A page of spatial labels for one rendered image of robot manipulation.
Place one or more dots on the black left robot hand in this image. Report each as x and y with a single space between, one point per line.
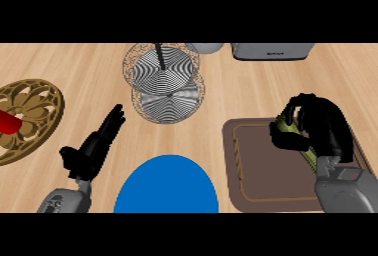
93 146

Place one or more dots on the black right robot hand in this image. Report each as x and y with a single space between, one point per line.
325 123

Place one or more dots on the green squash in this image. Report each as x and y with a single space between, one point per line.
286 127

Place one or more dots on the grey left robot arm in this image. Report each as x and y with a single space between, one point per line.
66 198

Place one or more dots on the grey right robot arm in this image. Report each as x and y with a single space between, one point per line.
347 186

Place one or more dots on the brown tray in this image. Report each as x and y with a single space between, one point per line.
266 173

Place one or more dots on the ornate golden round trivet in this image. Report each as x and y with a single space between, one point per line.
34 116

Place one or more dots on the red cylinder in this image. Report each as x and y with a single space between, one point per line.
7 122

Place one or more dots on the blue oval plate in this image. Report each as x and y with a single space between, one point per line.
167 186

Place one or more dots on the grey appliance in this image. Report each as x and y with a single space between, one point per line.
273 51

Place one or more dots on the pale grey round bowl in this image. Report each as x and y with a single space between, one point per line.
207 47

